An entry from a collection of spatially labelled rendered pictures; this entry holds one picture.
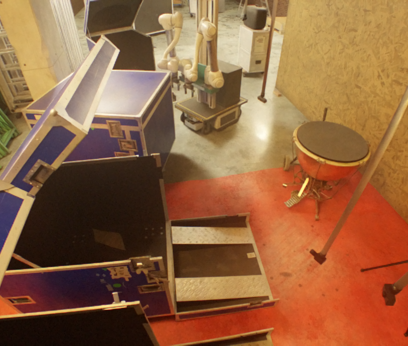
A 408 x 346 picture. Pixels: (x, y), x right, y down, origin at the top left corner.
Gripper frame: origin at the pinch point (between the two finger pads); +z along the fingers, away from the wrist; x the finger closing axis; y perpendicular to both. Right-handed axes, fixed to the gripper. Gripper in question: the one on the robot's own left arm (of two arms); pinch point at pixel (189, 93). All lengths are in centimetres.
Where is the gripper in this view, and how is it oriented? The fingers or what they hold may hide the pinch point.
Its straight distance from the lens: 351.5
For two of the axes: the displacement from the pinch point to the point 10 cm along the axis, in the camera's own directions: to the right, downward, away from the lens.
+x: 6.9, 4.8, -5.4
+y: -7.2, 4.6, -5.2
